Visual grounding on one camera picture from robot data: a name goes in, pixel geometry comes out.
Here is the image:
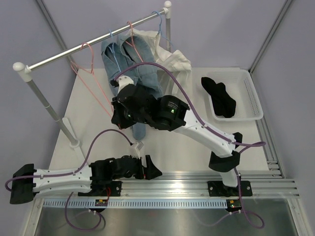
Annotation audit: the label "black skirt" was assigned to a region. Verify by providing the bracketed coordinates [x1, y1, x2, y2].
[201, 77, 236, 118]

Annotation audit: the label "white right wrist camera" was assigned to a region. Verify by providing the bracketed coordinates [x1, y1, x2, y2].
[110, 75, 134, 93]

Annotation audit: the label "silver clothes rack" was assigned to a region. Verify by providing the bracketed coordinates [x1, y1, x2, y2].
[12, 0, 172, 149]

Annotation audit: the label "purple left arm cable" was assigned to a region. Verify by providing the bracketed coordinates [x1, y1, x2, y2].
[5, 129, 135, 228]

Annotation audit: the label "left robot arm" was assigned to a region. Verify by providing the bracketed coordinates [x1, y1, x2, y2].
[5, 155, 162, 205]

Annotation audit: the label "light blue denim shirt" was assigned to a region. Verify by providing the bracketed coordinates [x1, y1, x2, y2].
[101, 40, 146, 141]

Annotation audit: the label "white slotted cable duct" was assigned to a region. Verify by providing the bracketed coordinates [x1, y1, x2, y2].
[43, 199, 227, 209]

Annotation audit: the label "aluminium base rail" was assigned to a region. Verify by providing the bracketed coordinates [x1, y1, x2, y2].
[106, 170, 300, 200]

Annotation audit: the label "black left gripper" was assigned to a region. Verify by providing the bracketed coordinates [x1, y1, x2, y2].
[112, 154, 161, 180]

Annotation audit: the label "blue denim jeans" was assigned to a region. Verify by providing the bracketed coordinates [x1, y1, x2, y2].
[117, 35, 163, 98]

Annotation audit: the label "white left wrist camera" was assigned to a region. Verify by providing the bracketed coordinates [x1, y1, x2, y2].
[130, 142, 144, 158]

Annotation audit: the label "blue hanger with denim shirt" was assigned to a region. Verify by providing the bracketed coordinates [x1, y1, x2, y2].
[109, 30, 122, 72]

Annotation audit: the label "white plastic basket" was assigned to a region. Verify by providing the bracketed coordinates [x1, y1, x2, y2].
[200, 67, 263, 122]

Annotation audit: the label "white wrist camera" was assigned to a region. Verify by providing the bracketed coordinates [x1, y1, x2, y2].
[130, 142, 144, 158]
[110, 75, 134, 93]

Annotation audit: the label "blue hanger with white shirt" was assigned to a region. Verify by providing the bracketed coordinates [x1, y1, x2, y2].
[152, 11, 173, 52]

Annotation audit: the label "white shirt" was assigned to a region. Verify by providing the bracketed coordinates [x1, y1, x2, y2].
[133, 29, 192, 100]

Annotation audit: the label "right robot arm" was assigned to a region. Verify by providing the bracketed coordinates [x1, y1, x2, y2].
[111, 84, 241, 195]

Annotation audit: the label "pink wire hanger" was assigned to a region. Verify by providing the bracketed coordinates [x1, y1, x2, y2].
[70, 42, 114, 118]

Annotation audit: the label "pink hanger with jeans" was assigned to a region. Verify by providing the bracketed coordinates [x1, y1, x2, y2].
[126, 21, 144, 62]

